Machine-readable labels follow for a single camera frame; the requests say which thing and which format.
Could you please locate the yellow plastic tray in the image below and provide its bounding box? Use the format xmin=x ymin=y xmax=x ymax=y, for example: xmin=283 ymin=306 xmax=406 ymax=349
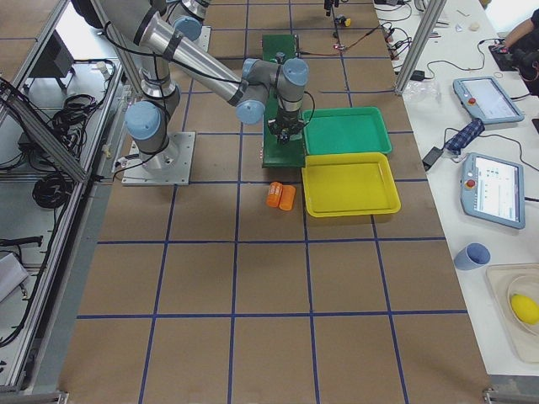
xmin=302 ymin=152 xmax=401 ymax=218

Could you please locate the blue plaid umbrella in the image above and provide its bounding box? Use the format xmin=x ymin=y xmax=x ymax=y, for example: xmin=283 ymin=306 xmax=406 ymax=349
xmin=444 ymin=118 xmax=485 ymax=155

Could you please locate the upper teach pendant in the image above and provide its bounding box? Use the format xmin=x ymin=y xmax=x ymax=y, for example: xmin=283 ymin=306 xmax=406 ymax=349
xmin=452 ymin=77 xmax=524 ymax=125

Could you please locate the aluminium frame post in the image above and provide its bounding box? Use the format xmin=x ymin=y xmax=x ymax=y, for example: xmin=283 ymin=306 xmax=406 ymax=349
xmin=395 ymin=0 xmax=446 ymax=95

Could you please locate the clear plastic bag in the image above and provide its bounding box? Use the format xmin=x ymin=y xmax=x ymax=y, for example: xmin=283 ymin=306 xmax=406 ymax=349
xmin=403 ymin=81 xmax=441 ymax=104

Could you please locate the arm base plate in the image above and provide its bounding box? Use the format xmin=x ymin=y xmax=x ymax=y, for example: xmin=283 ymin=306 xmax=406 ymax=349
xmin=121 ymin=131 xmax=195 ymax=186
xmin=189 ymin=25 xmax=211 ymax=55

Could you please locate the teach pendant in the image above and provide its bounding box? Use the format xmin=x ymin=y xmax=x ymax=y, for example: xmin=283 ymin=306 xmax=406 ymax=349
xmin=460 ymin=152 xmax=526 ymax=230
xmin=452 ymin=77 xmax=524 ymax=125

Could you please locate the orange cylinder with label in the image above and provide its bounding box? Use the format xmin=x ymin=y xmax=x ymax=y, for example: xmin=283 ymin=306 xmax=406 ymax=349
xmin=265 ymin=182 xmax=283 ymax=208

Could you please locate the blue plastic cup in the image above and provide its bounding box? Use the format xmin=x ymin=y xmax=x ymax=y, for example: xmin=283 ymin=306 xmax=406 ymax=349
xmin=454 ymin=242 xmax=491 ymax=270

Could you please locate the green plastic tray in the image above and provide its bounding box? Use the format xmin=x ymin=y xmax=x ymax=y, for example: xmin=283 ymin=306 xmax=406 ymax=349
xmin=303 ymin=106 xmax=392 ymax=155

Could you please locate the lower teach pendant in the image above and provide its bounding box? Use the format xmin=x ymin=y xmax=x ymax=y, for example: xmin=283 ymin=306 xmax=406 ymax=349
xmin=460 ymin=152 xmax=526 ymax=230

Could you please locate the red black wire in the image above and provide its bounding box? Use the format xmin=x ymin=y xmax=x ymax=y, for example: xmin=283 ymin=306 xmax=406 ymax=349
xmin=298 ymin=23 xmax=385 ymax=56

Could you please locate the green push button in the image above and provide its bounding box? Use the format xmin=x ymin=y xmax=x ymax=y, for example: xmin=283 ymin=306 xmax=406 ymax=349
xmin=274 ymin=51 xmax=286 ymax=65
xmin=277 ymin=130 xmax=291 ymax=145

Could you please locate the beige tray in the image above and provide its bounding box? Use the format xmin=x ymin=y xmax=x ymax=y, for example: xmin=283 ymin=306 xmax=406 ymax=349
xmin=485 ymin=263 xmax=538 ymax=364

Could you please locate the yellow lemon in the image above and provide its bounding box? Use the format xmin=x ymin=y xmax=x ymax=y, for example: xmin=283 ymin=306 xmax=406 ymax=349
xmin=510 ymin=294 xmax=538 ymax=325

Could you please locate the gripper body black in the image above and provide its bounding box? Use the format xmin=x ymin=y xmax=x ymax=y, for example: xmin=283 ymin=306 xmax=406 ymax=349
xmin=323 ymin=0 xmax=339 ymax=9
xmin=268 ymin=109 xmax=305 ymax=134

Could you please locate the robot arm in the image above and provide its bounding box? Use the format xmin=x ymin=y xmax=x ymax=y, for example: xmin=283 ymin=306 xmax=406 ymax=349
xmin=165 ymin=0 xmax=211 ymax=41
xmin=72 ymin=1 xmax=309 ymax=167

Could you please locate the green conveyor belt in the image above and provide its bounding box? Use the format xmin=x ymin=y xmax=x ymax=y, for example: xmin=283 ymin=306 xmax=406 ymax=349
xmin=261 ymin=34 xmax=305 ymax=168

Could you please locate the black power adapter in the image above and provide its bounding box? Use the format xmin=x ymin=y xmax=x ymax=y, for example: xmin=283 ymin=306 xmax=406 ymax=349
xmin=422 ymin=146 xmax=443 ymax=172

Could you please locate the plain orange cylinder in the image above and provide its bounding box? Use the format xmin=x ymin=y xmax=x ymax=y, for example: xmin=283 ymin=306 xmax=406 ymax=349
xmin=279 ymin=184 xmax=296 ymax=211

